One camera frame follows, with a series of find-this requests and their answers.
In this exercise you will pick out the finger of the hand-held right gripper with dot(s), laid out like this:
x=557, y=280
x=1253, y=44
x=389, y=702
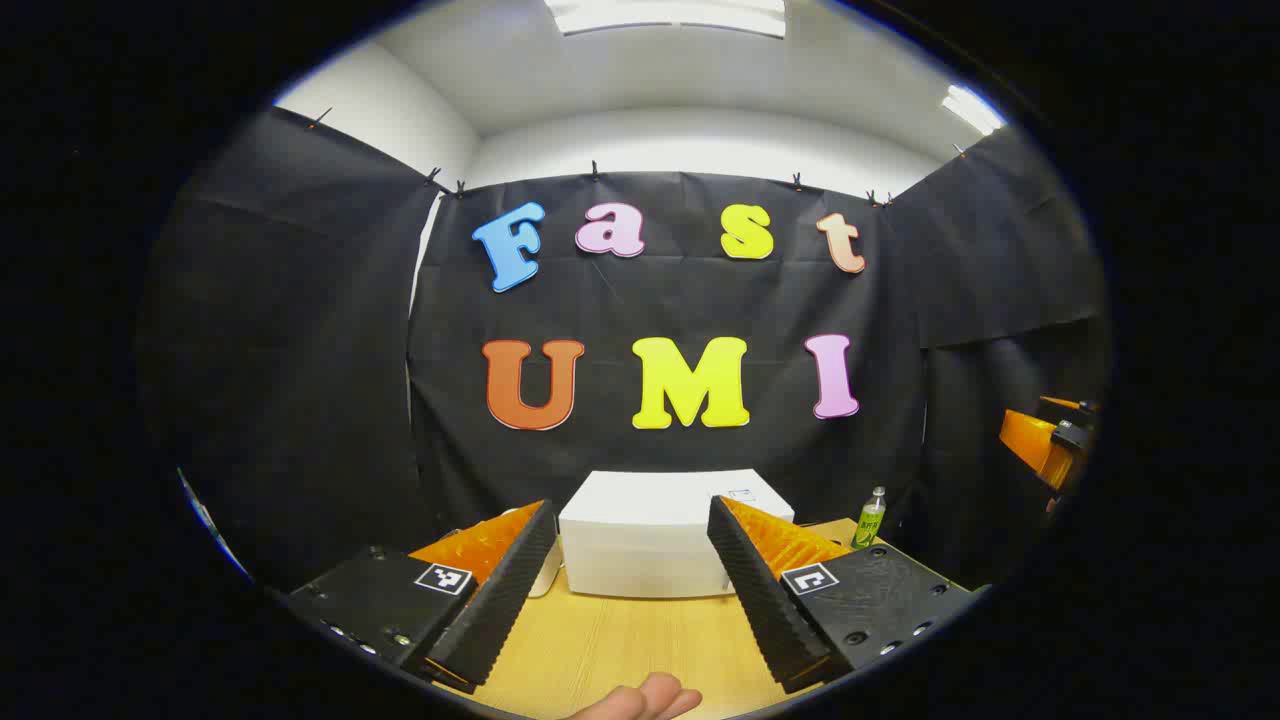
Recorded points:
x=1035, y=440

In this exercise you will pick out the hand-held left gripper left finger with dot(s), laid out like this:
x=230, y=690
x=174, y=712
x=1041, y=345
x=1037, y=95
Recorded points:
x=500, y=600

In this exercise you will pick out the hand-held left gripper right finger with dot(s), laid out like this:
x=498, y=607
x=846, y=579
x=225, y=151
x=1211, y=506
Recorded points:
x=765, y=600

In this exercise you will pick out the white microwave oven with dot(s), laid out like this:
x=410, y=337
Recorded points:
x=640, y=540

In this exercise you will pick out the cream toaster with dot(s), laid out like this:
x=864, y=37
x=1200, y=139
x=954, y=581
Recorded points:
x=548, y=578

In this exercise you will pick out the green drink bottle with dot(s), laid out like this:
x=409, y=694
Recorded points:
x=868, y=525

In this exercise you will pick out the black backdrop cloth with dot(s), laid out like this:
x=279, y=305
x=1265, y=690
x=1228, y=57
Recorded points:
x=300, y=350

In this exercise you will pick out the small ceiling light panel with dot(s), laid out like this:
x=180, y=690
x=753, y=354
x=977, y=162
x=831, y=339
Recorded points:
x=972, y=108

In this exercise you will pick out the large ceiling light panel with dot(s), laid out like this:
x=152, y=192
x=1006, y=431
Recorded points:
x=665, y=15

